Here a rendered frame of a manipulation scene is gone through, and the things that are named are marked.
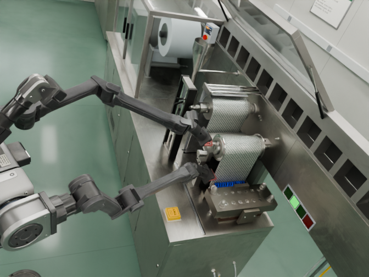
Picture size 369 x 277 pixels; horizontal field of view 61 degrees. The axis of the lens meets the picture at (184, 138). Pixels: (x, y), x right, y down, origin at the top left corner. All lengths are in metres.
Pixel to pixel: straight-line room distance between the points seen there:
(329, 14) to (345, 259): 3.84
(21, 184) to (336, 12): 4.44
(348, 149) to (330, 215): 0.31
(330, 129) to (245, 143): 0.44
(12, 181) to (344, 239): 1.32
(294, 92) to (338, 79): 2.94
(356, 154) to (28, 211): 1.24
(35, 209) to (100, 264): 1.65
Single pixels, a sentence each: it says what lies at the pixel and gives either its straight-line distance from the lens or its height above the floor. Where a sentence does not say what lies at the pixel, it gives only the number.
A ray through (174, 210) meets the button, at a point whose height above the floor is 0.92.
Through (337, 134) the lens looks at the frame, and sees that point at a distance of 1.55.
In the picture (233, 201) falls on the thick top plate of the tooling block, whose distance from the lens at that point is 1.79.
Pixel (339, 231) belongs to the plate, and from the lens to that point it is 1.60.
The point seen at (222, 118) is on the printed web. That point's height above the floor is 1.31.
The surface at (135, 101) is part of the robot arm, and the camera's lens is 1.52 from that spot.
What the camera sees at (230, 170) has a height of 1.13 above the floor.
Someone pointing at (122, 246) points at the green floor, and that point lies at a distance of 2.67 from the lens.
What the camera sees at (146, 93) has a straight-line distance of 2.56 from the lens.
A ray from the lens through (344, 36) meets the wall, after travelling 4.71.
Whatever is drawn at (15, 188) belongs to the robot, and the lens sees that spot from 1.01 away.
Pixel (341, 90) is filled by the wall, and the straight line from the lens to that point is 4.61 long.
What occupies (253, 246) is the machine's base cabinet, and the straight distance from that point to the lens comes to 2.12.
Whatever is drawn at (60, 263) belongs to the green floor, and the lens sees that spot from 2.60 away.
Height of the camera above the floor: 2.29
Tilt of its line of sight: 38 degrees down
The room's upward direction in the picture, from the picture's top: 18 degrees clockwise
